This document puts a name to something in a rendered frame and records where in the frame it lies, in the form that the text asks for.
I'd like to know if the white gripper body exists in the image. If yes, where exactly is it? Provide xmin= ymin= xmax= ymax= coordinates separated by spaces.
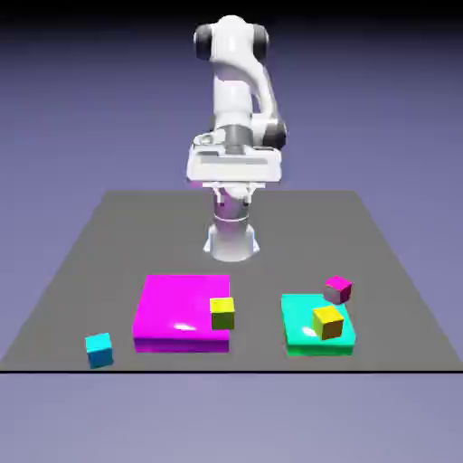
xmin=185 ymin=144 xmax=284 ymax=190

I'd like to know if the small yellow cube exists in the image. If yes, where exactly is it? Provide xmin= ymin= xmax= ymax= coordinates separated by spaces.
xmin=209 ymin=297 xmax=236 ymax=331

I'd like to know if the small magenta cube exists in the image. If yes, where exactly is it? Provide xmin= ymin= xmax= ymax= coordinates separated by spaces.
xmin=322 ymin=275 xmax=354 ymax=306

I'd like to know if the small orange-yellow cube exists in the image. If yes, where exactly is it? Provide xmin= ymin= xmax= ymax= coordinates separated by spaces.
xmin=311 ymin=305 xmax=345 ymax=342

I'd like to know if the small cyan cube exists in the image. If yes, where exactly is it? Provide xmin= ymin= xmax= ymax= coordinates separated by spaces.
xmin=84 ymin=332 xmax=115 ymax=370

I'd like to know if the large magenta box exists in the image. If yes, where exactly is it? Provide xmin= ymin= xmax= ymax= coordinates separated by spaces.
xmin=131 ymin=274 xmax=232 ymax=354

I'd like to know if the large turquoise box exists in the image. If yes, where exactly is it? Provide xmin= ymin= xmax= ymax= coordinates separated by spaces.
xmin=280 ymin=293 xmax=357 ymax=358

